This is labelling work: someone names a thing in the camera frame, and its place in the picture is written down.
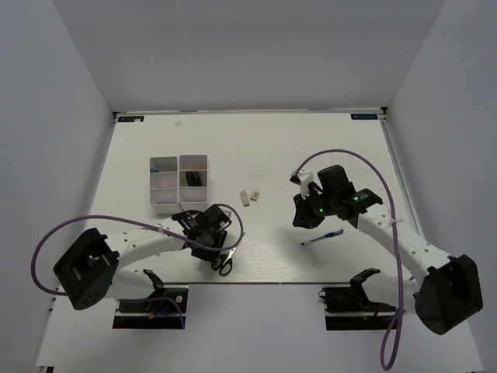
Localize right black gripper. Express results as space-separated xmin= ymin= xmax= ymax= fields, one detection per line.
xmin=293 ymin=186 xmax=337 ymax=229

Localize black handled scissors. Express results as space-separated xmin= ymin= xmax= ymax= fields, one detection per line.
xmin=211 ymin=247 xmax=238 ymax=277

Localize white eraser block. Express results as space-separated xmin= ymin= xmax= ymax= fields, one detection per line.
xmin=240 ymin=190 xmax=250 ymax=207

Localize green highlighter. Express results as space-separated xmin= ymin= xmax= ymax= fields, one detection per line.
xmin=186 ymin=171 xmax=195 ymax=187

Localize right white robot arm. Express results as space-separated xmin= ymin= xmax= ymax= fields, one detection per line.
xmin=290 ymin=165 xmax=483 ymax=335

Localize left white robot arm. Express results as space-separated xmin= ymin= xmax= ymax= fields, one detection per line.
xmin=54 ymin=204 xmax=231 ymax=310

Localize blue ballpoint pen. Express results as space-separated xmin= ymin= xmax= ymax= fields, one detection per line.
xmin=301 ymin=229 xmax=344 ymax=246

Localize right white organizer box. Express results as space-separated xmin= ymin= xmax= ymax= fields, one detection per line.
xmin=179 ymin=155 xmax=210 ymax=211

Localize right corner label sticker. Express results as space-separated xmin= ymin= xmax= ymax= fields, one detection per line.
xmin=350 ymin=113 xmax=378 ymax=120

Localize corner label sticker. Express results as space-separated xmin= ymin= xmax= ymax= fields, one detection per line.
xmin=350 ymin=113 xmax=378 ymax=120
xmin=117 ymin=116 xmax=144 ymax=123

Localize left corner label sticker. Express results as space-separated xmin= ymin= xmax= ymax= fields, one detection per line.
xmin=117 ymin=116 xmax=144 ymax=123

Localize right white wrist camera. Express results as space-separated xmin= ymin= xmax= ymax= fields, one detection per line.
xmin=290 ymin=170 xmax=314 ymax=198

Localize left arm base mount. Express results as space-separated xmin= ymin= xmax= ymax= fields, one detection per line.
xmin=113 ymin=270 xmax=189 ymax=329

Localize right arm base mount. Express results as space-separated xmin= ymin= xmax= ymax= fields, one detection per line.
xmin=318 ymin=268 xmax=396 ymax=331

